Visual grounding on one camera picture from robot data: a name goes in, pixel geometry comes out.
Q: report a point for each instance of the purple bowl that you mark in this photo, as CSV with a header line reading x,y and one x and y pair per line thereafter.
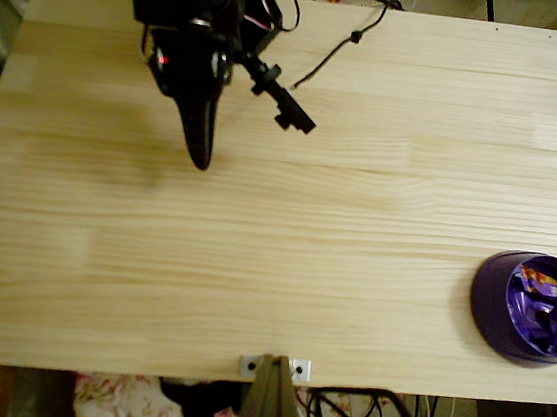
x,y
487,298

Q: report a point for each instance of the purple and orange snack wrapper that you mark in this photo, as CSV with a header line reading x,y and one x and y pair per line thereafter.
x,y
544,285

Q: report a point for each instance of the crumpled purple wrapped candy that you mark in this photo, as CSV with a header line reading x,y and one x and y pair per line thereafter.
x,y
547,322

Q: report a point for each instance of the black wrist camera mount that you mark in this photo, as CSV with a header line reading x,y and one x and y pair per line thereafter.
x,y
281,99

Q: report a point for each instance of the white metal mounting bracket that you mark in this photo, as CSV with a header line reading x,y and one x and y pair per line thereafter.
x,y
249,365

